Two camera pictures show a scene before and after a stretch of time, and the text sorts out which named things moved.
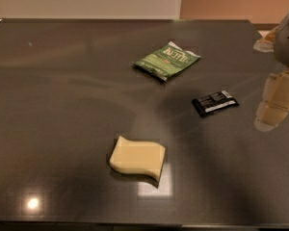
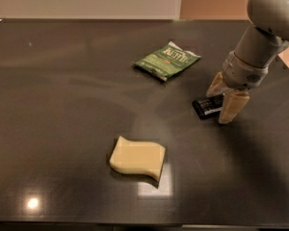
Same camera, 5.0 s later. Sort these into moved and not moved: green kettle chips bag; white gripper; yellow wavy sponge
Moved: white gripper
Not moved: yellow wavy sponge; green kettle chips bag
